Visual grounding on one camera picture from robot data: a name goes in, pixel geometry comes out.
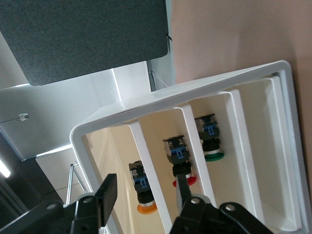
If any ceiling light strip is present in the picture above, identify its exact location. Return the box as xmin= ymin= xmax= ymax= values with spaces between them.
xmin=0 ymin=159 xmax=11 ymax=178

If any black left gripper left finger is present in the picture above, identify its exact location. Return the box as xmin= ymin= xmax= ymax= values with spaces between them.
xmin=0 ymin=173 xmax=118 ymax=234

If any white drawer cabinet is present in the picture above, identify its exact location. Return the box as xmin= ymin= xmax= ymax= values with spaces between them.
xmin=69 ymin=60 xmax=309 ymax=234

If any dark grey felt panel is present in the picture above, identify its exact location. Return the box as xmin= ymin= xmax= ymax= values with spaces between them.
xmin=0 ymin=0 xmax=169 ymax=86

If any orange push button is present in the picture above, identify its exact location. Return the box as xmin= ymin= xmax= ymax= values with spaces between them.
xmin=128 ymin=160 xmax=157 ymax=215

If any green push button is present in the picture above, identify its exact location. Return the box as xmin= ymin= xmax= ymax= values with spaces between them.
xmin=194 ymin=113 xmax=225 ymax=162

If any metal rod frame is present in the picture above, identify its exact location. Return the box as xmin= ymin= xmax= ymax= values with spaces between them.
xmin=65 ymin=162 xmax=85 ymax=204

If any red push button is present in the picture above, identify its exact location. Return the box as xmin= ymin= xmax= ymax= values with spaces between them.
xmin=162 ymin=135 xmax=198 ymax=188

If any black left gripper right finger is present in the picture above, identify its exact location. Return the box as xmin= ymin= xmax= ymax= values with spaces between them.
xmin=169 ymin=174 xmax=273 ymax=234

